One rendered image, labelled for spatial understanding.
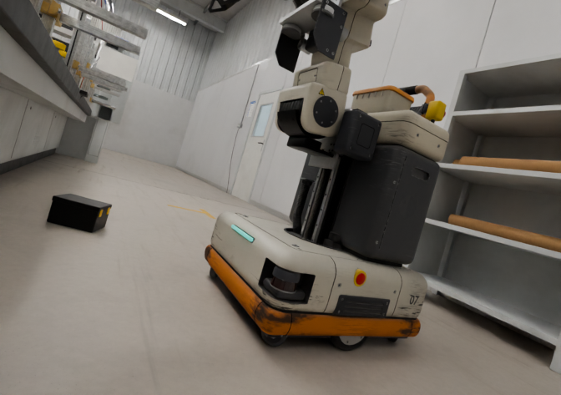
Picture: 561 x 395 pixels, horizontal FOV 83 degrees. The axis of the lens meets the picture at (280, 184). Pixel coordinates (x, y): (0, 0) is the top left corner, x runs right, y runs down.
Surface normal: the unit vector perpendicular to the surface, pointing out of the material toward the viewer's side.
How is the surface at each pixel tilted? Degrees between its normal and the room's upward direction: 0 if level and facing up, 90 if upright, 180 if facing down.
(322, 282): 90
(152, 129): 90
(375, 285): 90
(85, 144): 90
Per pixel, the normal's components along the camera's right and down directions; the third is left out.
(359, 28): 0.48, 0.14
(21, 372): 0.29, -0.96
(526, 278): -0.83, -0.25
